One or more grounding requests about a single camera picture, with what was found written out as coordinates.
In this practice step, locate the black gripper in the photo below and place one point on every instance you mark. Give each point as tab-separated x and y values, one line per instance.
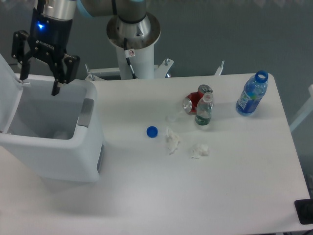
47	39

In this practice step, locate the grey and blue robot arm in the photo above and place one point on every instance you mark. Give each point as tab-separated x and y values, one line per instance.
130	11

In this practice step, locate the white trash bin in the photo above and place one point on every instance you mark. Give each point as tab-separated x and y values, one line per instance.
57	136

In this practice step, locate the crumpled white paper ball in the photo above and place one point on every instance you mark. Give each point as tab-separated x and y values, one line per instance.
172	140
199	150

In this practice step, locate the blue bottle cap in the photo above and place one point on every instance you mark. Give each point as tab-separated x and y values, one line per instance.
152	131

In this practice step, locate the clear bottle cap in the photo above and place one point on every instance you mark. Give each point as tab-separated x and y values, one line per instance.
171	118

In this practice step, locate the crushed red soda can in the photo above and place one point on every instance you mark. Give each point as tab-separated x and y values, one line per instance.
190	102

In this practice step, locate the clear bottle green label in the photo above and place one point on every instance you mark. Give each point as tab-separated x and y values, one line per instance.
204	109

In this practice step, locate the blue plastic drink bottle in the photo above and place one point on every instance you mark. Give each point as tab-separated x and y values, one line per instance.
253	91

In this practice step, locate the black device at edge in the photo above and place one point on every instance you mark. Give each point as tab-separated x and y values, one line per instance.
304	209

